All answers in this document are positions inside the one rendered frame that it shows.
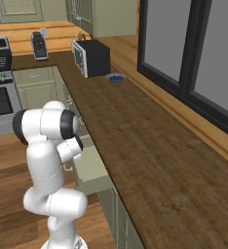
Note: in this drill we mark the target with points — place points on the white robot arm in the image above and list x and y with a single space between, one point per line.
43 155

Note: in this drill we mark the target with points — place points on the open sage green drawer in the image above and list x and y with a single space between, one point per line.
90 168

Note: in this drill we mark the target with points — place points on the sage green drawer fronts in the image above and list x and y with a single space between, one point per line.
70 100

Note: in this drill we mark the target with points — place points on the blue bowl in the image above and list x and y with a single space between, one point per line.
116 78

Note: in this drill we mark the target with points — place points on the black toaster oven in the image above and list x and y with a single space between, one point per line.
94 58

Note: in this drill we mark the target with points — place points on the sage green base cupboard run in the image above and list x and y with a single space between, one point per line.
38 89

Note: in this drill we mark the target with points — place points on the sage green cupboard door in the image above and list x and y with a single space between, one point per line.
116 218

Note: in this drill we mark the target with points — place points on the black framed window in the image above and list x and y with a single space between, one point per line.
187 64

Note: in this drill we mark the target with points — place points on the black coffee machine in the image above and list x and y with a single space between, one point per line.
39 47

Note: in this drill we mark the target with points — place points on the steel stove with oven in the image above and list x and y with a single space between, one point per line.
0 97

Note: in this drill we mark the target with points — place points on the sage green wall cupboard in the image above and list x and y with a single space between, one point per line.
109 16
20 11

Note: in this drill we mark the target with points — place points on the white wall socket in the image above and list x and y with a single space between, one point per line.
44 31

